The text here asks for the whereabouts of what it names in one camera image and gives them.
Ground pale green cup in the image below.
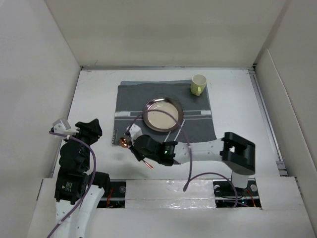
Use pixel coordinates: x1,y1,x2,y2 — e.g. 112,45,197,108
190,74,207,96

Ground white foil-covered front block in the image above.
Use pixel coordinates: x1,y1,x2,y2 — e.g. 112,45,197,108
125,179,216,209

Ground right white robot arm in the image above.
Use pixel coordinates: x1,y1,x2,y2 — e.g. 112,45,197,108
127,129,256,195

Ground copper spoon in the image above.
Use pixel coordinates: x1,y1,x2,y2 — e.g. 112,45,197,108
119,137,153,169

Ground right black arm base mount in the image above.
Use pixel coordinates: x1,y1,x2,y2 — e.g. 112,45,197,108
213,178,261,208

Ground grey striped cloth placemat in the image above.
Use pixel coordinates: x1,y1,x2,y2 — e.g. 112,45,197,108
112,80,216,145

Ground round metal plate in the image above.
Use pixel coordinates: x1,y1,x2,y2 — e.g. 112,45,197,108
143,97,184,132

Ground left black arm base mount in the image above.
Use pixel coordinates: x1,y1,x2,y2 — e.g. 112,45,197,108
84,172,126,209

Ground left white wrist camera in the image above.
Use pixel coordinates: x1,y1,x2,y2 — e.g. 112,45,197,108
51,118,79,135

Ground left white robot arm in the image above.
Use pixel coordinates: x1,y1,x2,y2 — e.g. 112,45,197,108
48,119,110,238

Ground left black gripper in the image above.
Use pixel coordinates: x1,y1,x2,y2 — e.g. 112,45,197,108
64,118,101,170

